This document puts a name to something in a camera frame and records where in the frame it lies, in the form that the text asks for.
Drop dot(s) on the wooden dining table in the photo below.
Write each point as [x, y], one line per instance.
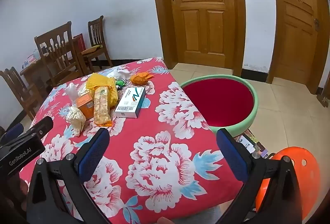
[33, 72]

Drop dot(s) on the white popcorn bag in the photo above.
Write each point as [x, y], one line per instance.
[74, 115]

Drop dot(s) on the clear plastic wrapper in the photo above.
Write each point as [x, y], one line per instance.
[71, 92]

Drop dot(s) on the small green toy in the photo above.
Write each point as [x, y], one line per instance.
[120, 82]

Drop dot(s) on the colourful picture book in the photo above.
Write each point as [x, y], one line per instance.
[248, 142]

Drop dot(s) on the orange plastic stool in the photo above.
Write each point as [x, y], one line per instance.
[312, 177]

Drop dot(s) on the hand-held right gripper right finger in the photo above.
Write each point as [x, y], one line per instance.
[232, 157]

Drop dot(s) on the red floral tablecloth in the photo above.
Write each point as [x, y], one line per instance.
[144, 123]

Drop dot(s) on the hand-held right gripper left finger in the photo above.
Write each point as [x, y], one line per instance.
[94, 151]

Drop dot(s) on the white striped carton box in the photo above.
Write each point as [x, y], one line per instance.
[129, 104]

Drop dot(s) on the small orange box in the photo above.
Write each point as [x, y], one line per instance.
[86, 106]

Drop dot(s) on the orange biscuit snack packet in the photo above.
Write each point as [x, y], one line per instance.
[101, 108]

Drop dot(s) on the crumpled orange wrapper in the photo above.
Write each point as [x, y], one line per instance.
[139, 79]

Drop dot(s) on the wooden chair with cushion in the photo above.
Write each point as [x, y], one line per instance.
[96, 33]

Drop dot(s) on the large wooden dining chair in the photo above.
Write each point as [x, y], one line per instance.
[55, 59]

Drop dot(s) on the green and red plastic basin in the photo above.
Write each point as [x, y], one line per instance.
[219, 100]

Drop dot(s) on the yellow seat cushion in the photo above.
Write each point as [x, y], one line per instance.
[91, 50]

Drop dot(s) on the yellow foam mesh net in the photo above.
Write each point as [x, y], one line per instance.
[99, 82]

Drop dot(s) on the wooden panel door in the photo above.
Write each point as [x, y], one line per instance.
[201, 7]
[296, 20]

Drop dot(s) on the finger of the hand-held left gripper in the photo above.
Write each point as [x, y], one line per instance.
[42, 126]
[13, 132]

